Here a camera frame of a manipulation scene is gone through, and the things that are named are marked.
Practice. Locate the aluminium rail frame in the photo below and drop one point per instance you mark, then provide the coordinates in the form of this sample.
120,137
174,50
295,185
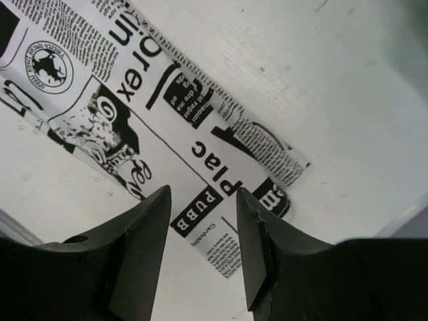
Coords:
13,230

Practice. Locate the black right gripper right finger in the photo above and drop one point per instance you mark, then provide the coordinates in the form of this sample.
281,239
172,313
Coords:
290,275

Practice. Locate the newspaper print trousers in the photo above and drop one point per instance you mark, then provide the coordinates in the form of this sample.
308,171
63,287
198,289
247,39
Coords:
101,81

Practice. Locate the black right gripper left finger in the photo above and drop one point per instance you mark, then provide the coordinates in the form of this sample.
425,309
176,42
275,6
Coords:
109,272

